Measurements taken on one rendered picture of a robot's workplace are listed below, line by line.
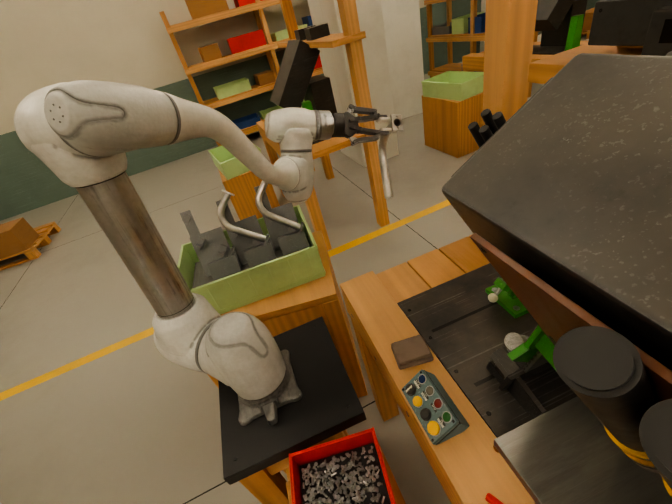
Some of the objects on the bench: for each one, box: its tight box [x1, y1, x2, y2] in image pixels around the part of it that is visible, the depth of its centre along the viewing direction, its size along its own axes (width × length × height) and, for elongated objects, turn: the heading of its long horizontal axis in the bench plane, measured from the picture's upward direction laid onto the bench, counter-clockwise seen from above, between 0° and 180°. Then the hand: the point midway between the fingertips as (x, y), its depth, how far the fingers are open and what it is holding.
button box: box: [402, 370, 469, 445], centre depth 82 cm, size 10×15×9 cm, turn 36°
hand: (388, 125), depth 115 cm, fingers closed on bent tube, 3 cm apart
